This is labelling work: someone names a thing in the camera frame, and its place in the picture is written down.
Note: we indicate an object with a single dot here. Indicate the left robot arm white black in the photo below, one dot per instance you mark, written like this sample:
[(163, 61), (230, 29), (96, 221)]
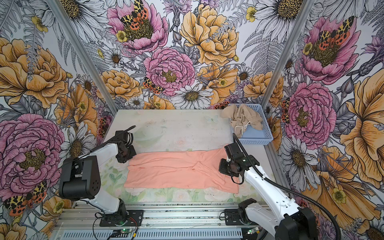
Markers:
[(81, 181)]

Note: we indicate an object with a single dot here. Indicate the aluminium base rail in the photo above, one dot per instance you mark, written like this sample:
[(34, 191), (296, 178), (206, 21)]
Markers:
[(155, 216)]

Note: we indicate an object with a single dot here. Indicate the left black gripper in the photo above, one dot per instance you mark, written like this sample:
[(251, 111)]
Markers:
[(132, 153)]

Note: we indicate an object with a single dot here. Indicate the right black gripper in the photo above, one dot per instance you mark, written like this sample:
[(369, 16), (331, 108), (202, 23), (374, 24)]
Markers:
[(221, 168)]

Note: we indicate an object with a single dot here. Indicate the white vented cable duct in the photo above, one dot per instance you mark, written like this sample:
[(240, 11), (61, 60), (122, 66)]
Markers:
[(155, 234)]

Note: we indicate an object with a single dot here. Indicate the left aluminium frame post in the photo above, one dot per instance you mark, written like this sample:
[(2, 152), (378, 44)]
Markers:
[(65, 23)]

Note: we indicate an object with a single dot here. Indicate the beige drawstring garment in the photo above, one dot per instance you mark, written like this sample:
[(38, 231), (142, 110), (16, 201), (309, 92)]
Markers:
[(241, 117)]

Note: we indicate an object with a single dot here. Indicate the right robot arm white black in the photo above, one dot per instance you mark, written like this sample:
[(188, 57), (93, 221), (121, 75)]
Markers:
[(284, 219)]

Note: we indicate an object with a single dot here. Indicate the pink printed t-shirt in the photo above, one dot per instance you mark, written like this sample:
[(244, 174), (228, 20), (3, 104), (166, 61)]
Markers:
[(182, 170)]

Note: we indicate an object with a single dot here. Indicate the light blue plastic basket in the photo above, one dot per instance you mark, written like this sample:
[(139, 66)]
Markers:
[(255, 137)]

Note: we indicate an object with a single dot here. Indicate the right aluminium frame post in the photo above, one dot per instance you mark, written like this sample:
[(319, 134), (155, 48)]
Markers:
[(299, 24)]

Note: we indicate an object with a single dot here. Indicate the aluminium frame post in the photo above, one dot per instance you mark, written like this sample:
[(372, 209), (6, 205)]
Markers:
[(65, 23), (299, 24)]

